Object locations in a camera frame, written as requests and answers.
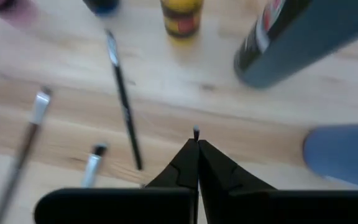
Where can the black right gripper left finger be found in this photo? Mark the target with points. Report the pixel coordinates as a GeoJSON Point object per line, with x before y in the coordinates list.
{"type": "Point", "coordinates": [185, 168]}

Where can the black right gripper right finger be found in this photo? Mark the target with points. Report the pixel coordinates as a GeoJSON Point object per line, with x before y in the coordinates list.
{"type": "Point", "coordinates": [219, 174]}

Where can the large blue paint bottle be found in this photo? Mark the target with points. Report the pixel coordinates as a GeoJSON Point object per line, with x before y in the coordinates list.
{"type": "Point", "coordinates": [346, 152]}

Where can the small yellow paint bottle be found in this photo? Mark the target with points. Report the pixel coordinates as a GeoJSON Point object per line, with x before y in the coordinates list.
{"type": "Point", "coordinates": [182, 18]}

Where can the large teal paint bottle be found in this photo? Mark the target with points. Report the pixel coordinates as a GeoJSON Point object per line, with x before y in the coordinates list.
{"type": "Point", "coordinates": [306, 40]}

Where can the small dark blue paint bottle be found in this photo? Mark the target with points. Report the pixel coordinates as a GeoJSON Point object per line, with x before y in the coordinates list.
{"type": "Point", "coordinates": [101, 6]}

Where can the small pink paint bottle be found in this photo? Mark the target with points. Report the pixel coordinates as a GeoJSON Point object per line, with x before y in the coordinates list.
{"type": "Point", "coordinates": [17, 14]}

